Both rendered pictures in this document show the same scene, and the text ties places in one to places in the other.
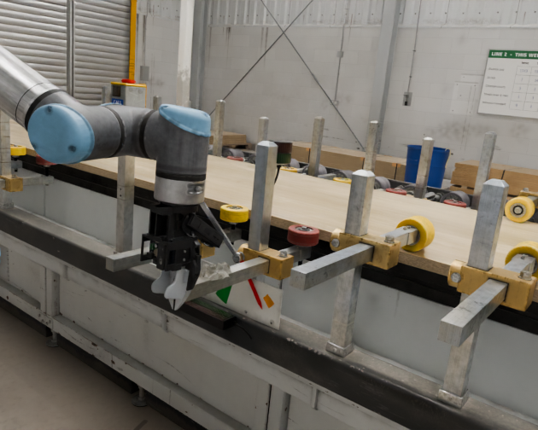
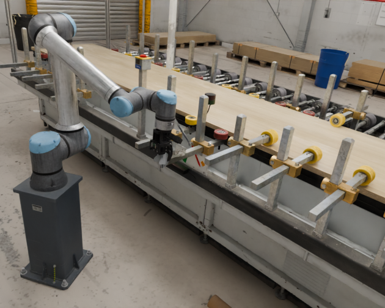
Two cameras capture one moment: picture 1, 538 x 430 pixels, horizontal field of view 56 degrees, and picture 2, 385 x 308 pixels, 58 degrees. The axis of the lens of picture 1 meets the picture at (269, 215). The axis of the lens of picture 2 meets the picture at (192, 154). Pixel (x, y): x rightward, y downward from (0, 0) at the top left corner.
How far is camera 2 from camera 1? 0.69 m
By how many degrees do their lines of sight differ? 14
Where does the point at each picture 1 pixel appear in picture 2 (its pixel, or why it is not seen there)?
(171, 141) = (161, 106)
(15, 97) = (104, 91)
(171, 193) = (161, 126)
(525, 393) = (306, 208)
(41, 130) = (114, 106)
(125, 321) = (141, 162)
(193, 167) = (169, 116)
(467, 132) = (366, 38)
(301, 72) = not seen: outside the picture
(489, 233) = (285, 146)
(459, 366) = (272, 196)
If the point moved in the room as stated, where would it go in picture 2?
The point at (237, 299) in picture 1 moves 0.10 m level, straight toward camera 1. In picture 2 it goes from (190, 161) to (188, 169)
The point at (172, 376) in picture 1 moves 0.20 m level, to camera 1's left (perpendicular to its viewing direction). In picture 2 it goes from (163, 190) to (138, 186)
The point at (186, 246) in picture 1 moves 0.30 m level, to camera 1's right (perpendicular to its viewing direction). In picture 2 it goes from (167, 145) to (231, 154)
